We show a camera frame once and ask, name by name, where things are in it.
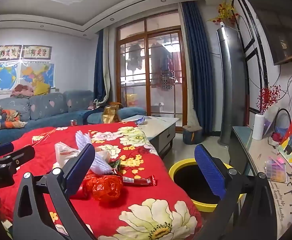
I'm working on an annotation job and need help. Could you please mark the white ribbed vase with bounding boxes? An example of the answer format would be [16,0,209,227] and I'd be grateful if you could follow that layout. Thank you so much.
[252,114,265,140]

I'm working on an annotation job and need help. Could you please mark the gold gift bag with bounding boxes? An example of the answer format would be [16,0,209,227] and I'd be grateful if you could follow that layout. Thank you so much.
[103,104,120,124]

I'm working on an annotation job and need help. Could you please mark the white plastic bag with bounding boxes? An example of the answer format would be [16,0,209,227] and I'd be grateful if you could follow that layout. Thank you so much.
[54,142,111,168]

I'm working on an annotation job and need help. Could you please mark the pile of clothes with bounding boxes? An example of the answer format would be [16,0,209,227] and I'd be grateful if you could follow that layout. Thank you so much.
[11,84,34,98]

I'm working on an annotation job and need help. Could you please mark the framed calligraphy embroidery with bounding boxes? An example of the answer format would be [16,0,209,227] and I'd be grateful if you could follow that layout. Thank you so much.
[0,45,23,62]
[21,45,52,60]

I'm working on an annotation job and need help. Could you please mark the grey tower air conditioner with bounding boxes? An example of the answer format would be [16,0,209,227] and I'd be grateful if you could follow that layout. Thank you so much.
[216,26,248,145]

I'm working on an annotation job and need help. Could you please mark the yellow cardboard box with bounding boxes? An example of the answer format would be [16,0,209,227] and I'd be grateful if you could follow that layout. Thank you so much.
[126,94,139,107]

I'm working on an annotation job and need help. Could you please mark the yellow pillow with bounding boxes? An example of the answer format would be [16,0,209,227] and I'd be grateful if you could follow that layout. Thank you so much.
[34,82,51,96]

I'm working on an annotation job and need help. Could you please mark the dark hanging garment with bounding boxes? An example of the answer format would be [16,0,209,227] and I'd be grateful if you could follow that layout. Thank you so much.
[126,44,144,72]

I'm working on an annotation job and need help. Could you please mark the patterned hanging garment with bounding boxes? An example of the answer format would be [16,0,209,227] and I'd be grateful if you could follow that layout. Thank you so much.
[149,42,176,90]

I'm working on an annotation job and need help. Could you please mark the purple picture card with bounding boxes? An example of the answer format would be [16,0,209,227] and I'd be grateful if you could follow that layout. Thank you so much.
[263,105,280,137]

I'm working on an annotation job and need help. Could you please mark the country map poster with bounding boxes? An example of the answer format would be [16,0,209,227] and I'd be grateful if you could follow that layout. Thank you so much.
[20,62,54,89]

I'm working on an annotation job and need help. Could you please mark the wooden glass sliding door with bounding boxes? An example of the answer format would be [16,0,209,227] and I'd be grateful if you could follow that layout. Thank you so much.
[116,10,186,130]

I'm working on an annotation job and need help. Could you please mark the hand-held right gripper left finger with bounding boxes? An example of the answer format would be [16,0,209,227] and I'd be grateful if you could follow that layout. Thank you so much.
[12,143,96,240]

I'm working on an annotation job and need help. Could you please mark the blue sofa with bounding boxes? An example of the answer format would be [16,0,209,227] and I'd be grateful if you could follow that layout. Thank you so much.
[0,90,146,144]

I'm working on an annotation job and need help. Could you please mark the television cabinet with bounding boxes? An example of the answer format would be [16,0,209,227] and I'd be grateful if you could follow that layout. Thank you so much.
[228,126,292,240]

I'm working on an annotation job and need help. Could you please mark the blue and beige curtain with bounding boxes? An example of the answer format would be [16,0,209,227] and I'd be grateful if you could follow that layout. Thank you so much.
[93,29,111,104]

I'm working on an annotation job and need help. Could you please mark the pink plastic tool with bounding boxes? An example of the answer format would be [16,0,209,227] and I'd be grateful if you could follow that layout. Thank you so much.
[268,156,286,164]

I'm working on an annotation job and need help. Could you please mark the wall television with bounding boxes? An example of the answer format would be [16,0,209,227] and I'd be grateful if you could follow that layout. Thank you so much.
[246,0,292,66]

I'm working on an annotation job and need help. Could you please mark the colourful patterned throw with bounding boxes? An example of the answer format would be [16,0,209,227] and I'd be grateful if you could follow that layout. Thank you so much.
[0,106,28,132]

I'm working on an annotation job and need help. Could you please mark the red plastic wrapper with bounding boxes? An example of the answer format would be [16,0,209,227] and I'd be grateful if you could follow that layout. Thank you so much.
[76,175,96,199]

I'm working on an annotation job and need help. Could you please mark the world map poster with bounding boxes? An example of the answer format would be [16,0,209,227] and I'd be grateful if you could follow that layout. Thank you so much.
[0,64,19,94]

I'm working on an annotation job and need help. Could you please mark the grey coffee table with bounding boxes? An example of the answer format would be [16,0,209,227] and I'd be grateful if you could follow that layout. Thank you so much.
[121,114,180,159]

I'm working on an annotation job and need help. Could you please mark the red snack bar wrapper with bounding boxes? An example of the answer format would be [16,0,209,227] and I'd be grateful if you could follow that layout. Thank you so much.
[122,175,157,187]

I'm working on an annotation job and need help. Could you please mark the white foam fruit net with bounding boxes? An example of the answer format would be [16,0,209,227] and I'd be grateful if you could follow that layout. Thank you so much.
[75,129,114,174]

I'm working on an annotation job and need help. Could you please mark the clear bead organiser box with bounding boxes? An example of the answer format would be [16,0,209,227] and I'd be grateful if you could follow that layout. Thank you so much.
[266,156,288,183]

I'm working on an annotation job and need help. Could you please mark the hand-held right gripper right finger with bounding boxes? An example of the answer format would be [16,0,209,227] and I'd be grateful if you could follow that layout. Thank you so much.
[194,144,278,240]

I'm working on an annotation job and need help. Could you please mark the yellow artificial flowers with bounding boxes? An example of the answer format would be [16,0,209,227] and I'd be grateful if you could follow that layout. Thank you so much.
[208,2,239,27]

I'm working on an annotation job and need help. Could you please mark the green snack wrapper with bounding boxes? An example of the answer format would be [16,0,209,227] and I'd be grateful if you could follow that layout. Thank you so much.
[108,159,121,175]

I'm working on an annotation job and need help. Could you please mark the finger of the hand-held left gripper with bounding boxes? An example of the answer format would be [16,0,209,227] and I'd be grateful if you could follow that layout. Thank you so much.
[0,145,36,172]
[0,142,15,157]

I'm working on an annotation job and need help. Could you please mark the blue storage stool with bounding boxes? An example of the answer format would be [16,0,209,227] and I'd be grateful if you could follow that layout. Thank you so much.
[182,125,203,145]

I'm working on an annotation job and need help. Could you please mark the basket with black handle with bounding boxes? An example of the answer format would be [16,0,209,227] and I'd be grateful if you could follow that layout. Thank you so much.
[273,108,291,140]

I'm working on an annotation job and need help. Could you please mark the yellow trash bin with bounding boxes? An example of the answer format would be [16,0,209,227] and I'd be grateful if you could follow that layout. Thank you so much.
[168,158,243,213]

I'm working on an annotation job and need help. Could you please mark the red mesh wrapper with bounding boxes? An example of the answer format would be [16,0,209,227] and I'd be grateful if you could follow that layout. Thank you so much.
[92,175,124,202]

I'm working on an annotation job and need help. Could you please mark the red floral blanket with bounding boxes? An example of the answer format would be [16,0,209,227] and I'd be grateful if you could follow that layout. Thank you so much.
[0,122,204,240]

